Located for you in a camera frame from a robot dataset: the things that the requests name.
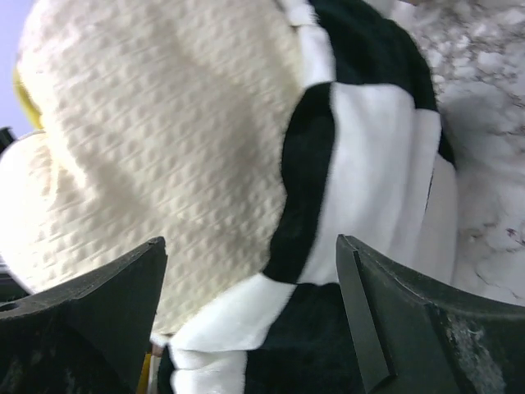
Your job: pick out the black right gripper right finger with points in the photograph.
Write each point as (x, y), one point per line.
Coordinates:
(414, 334)

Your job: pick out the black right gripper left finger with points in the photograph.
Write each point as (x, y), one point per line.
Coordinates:
(88, 335)

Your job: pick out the black white checkered pillowcase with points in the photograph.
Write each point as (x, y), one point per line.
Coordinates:
(363, 156)

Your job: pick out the white pillow yellow edge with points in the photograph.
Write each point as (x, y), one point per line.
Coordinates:
(157, 118)

